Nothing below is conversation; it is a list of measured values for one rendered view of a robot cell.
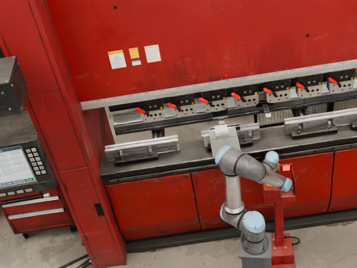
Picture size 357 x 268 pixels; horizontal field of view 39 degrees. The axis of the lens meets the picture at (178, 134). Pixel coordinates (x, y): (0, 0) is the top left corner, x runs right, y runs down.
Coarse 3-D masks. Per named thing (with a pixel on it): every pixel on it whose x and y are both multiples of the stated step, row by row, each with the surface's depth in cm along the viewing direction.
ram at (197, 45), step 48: (48, 0) 268; (96, 0) 270; (144, 0) 272; (192, 0) 274; (240, 0) 275; (288, 0) 277; (336, 0) 279; (96, 48) 289; (192, 48) 293; (240, 48) 295; (288, 48) 297; (336, 48) 299; (96, 96) 310
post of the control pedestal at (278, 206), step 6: (276, 204) 334; (282, 204) 334; (276, 210) 338; (282, 210) 338; (276, 216) 342; (282, 216) 342; (276, 222) 346; (282, 222) 346; (276, 228) 350; (282, 228) 350; (276, 234) 354; (282, 234) 354; (276, 240) 359; (282, 240) 359; (276, 246) 363
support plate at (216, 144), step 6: (210, 132) 334; (228, 132) 332; (234, 132) 331; (210, 138) 330; (216, 138) 329; (222, 138) 328; (228, 138) 327; (234, 138) 327; (216, 144) 325; (222, 144) 324; (228, 144) 323; (234, 144) 322; (216, 150) 320; (240, 150) 317
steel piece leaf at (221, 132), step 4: (216, 128) 337; (220, 128) 336; (224, 128) 335; (216, 132) 333; (220, 132) 333; (224, 132) 332; (216, 136) 327; (220, 136) 328; (224, 136) 328; (228, 136) 328
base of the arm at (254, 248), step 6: (246, 240) 281; (264, 240) 281; (246, 246) 285; (252, 246) 280; (258, 246) 280; (264, 246) 282; (246, 252) 285; (252, 252) 282; (258, 252) 281; (264, 252) 283
